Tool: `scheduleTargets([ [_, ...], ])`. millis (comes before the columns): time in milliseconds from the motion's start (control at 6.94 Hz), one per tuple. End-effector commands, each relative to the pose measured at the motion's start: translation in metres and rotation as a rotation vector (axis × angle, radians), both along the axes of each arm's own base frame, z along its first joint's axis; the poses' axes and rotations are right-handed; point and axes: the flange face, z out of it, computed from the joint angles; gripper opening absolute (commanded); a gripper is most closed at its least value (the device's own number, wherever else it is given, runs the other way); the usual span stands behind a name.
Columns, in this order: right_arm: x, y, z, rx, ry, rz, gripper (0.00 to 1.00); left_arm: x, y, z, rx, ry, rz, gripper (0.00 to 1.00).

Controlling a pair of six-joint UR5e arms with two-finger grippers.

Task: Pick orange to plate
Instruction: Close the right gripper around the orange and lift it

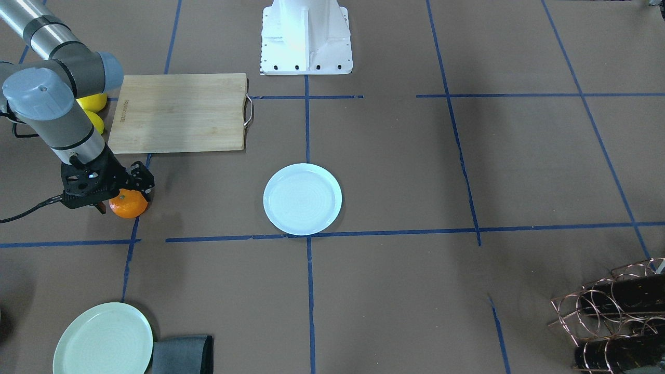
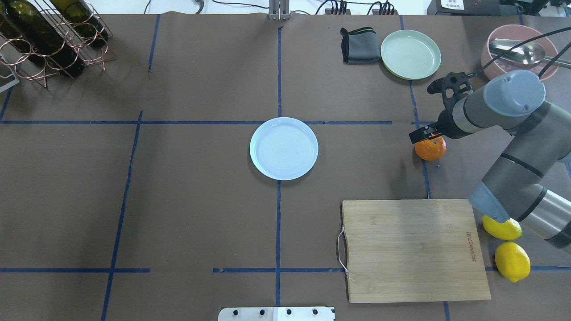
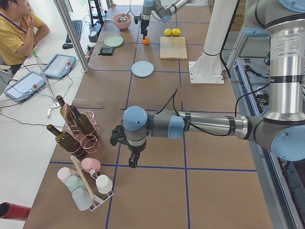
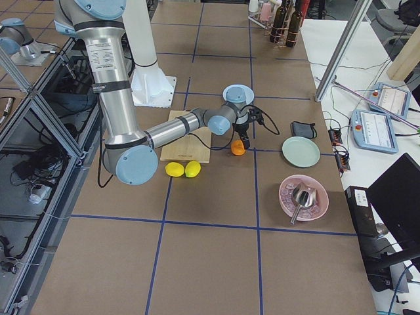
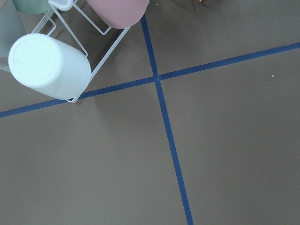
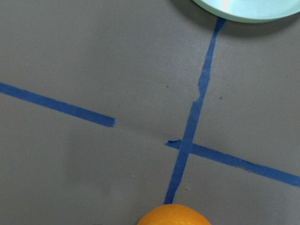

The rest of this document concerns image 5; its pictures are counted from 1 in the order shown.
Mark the pink cup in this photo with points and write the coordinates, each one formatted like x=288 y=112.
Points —
x=119 y=14

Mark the white cup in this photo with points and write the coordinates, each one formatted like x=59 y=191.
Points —
x=49 y=66

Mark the green cup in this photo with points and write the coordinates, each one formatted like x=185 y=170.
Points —
x=32 y=7

